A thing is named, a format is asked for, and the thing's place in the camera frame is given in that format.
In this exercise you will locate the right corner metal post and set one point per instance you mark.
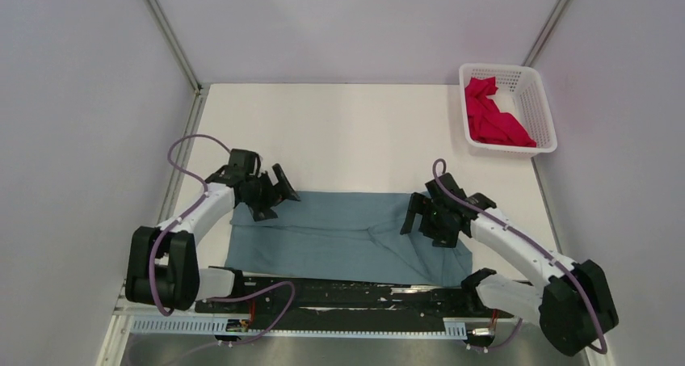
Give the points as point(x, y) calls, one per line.
point(545, 34)

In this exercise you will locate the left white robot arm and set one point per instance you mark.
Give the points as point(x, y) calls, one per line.
point(163, 264)

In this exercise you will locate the white plastic basket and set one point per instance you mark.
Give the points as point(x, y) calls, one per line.
point(521, 93)

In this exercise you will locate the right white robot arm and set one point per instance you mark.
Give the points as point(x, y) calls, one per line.
point(570, 302)

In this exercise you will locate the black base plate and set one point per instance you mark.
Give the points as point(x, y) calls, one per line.
point(313, 304)

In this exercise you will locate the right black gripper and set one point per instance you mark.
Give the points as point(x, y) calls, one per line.
point(443, 238)

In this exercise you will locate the left corner metal post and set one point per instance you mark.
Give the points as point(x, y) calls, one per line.
point(163, 23)

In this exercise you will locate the slotted cable duct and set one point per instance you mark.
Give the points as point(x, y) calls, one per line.
point(225, 327)

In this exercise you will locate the corner metal post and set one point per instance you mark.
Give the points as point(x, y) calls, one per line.
point(545, 34)
point(163, 23)

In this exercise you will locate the red t-shirt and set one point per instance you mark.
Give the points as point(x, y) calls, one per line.
point(486, 122)

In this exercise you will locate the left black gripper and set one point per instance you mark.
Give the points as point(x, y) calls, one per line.
point(262, 210)

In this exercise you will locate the teal blue t-shirt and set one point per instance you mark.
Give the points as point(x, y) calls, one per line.
point(344, 236)

